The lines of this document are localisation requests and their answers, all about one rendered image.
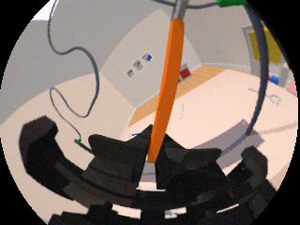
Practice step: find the orange handle with grey loop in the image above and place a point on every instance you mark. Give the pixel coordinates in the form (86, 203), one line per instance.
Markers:
(169, 78)

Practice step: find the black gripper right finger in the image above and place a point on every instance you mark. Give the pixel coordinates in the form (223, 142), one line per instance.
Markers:
(173, 157)

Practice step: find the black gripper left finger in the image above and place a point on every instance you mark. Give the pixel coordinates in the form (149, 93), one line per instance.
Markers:
(132, 152)

